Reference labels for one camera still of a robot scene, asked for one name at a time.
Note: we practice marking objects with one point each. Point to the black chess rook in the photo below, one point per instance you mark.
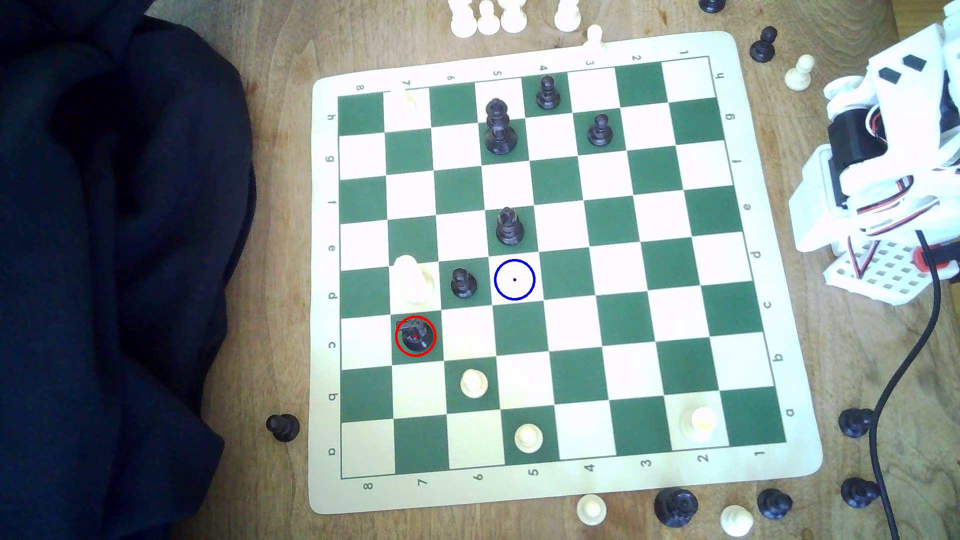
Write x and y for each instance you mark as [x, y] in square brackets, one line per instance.
[412, 339]

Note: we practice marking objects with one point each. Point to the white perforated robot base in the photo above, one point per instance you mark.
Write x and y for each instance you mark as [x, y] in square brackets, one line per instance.
[885, 274]

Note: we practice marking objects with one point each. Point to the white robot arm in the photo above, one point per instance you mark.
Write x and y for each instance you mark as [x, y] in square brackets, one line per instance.
[817, 202]

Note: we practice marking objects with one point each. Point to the white chess pawn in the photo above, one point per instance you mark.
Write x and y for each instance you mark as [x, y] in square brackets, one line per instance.
[405, 97]
[594, 37]
[591, 510]
[473, 383]
[736, 520]
[529, 439]
[799, 73]

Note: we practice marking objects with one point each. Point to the black chess pawn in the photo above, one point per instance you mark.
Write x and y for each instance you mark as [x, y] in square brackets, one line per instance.
[463, 283]
[774, 503]
[600, 130]
[853, 422]
[283, 427]
[548, 94]
[858, 492]
[763, 46]

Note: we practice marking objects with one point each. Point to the white chess piece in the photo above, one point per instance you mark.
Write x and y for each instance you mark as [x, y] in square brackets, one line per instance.
[514, 18]
[700, 424]
[463, 21]
[488, 20]
[568, 16]

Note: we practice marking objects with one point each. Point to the green white chess mat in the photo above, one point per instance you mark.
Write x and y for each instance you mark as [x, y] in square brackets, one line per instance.
[570, 300]

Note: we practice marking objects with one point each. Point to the black chess bishop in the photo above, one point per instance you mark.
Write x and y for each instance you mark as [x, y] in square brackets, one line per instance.
[510, 227]

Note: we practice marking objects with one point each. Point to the large black chess piece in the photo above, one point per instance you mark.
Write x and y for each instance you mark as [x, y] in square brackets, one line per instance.
[676, 507]

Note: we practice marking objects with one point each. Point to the white chess rook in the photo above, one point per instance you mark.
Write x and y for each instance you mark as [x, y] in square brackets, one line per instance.
[412, 279]

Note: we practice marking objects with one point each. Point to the dark navy cloth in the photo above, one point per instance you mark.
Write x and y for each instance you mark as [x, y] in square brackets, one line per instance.
[112, 262]

